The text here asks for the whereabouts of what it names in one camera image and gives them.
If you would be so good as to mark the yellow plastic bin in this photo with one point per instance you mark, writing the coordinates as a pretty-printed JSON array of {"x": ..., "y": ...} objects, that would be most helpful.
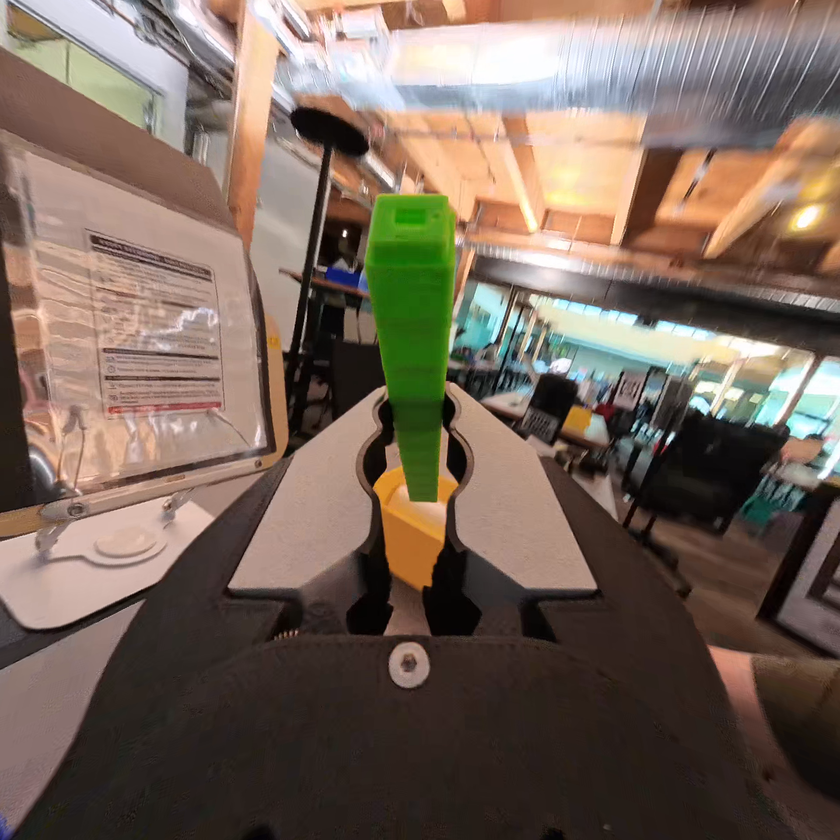
[
  {"x": 577, "y": 420},
  {"x": 410, "y": 544}
]

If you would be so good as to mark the blue bin with white boxes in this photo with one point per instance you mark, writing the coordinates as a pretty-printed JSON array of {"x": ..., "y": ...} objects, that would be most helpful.
[{"x": 344, "y": 281}]

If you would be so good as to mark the instruction sheet on stand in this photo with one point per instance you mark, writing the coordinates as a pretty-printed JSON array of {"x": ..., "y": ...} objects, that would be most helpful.
[{"x": 98, "y": 118}]

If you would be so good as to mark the wooden standing desk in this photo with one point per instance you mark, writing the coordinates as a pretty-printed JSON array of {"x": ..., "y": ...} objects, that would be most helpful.
[{"x": 308, "y": 279}]

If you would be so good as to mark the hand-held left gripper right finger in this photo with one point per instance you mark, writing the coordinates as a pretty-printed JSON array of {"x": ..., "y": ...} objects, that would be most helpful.
[{"x": 518, "y": 525}]

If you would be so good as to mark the green plastic square tube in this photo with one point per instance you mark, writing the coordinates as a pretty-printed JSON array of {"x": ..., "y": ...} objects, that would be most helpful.
[{"x": 410, "y": 328}]

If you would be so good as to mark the black mesh office chair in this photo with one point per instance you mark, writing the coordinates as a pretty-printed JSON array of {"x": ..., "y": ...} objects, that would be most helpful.
[{"x": 715, "y": 459}]

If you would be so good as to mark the black pole stand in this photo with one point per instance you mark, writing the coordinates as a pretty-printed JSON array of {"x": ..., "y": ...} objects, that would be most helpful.
[{"x": 328, "y": 131}]

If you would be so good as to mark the white stand base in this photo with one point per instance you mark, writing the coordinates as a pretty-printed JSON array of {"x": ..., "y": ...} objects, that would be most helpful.
[{"x": 79, "y": 590}]

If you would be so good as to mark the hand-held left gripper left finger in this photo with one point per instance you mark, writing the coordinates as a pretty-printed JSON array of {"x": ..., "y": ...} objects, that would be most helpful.
[{"x": 302, "y": 525}]

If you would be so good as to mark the wooden support post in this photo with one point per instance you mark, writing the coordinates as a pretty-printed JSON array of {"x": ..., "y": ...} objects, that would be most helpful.
[{"x": 253, "y": 131}]

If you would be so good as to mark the clear-sleeved instruction sheet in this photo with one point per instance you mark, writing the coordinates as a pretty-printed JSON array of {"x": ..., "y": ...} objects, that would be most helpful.
[{"x": 151, "y": 328}]

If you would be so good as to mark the person's right forearm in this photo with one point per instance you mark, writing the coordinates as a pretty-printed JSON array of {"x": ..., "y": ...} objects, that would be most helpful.
[{"x": 735, "y": 709}]

